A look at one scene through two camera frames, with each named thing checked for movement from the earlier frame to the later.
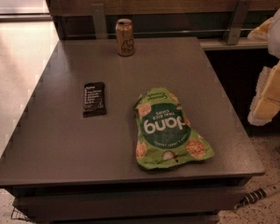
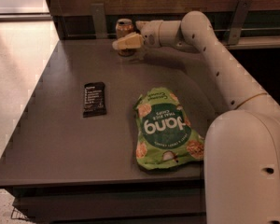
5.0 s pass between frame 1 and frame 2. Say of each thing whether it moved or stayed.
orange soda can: stayed
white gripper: moved
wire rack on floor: stayed
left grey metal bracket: stayed
